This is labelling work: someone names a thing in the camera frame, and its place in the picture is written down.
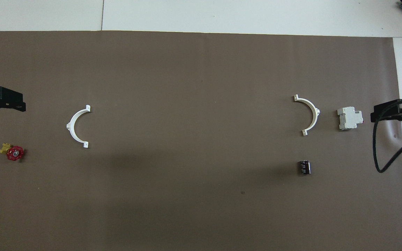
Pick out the white half pipe clamp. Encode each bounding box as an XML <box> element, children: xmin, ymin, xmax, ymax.
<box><xmin>294</xmin><ymin>94</ymin><xmax>321</xmax><ymax>136</ymax></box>
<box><xmin>66</xmin><ymin>104</ymin><xmax>91</xmax><ymax>149</ymax></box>

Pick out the white circuit breaker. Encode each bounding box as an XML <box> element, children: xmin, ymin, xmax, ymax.
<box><xmin>337</xmin><ymin>106</ymin><xmax>363</xmax><ymax>131</ymax></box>

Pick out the brown paper mat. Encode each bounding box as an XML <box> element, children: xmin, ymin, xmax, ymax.
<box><xmin>0</xmin><ymin>31</ymin><xmax>402</xmax><ymax>251</ymax></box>

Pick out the red handle brass valve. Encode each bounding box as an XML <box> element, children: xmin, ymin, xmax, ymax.
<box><xmin>0</xmin><ymin>142</ymin><xmax>25</xmax><ymax>161</ymax></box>

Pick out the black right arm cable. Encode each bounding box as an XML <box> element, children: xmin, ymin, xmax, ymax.
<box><xmin>372</xmin><ymin>98</ymin><xmax>402</xmax><ymax>174</ymax></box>

